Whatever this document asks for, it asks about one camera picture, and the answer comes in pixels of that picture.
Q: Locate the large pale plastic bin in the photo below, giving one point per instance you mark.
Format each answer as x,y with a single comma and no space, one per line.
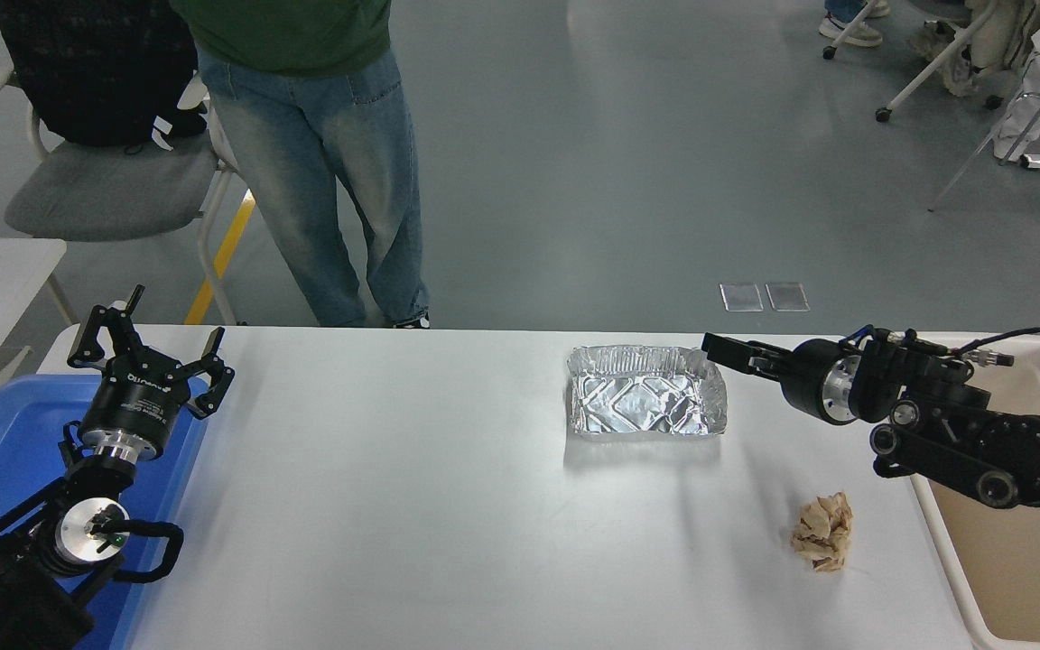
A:
1026,578

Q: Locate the silver foil tray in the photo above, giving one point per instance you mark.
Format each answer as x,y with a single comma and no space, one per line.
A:
646,397

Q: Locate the white rolling chair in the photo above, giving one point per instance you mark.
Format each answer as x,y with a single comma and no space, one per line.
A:
926,77

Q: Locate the grey seat white chair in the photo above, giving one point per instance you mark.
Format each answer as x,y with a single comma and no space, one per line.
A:
105,190

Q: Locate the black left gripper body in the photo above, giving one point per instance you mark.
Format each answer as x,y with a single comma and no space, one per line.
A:
136,402

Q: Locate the black bag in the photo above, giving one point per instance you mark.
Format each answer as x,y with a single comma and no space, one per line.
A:
96,72

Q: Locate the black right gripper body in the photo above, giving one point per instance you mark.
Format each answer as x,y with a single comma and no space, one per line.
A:
804,379

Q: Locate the white chair metal legs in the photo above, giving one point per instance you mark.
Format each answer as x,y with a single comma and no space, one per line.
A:
980,153

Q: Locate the blue plastic tray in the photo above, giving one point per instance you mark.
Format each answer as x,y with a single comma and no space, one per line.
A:
5,433

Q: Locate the beige jacket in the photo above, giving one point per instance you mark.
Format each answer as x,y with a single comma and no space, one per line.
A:
994,36

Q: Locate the tan paper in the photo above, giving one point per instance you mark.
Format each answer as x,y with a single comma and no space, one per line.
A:
822,537

